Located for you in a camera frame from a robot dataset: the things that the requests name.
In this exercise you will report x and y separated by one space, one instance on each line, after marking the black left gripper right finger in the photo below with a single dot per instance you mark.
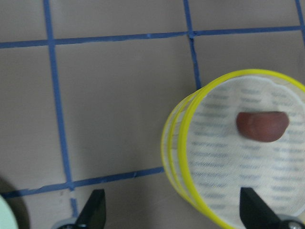
254 212

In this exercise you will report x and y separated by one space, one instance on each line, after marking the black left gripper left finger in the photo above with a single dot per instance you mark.
93 215

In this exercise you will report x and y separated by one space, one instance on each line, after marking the yellow bamboo steamer layer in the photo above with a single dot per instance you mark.
169 149
216 161

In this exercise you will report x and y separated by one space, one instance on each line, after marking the light green plate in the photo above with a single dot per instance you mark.
7 218

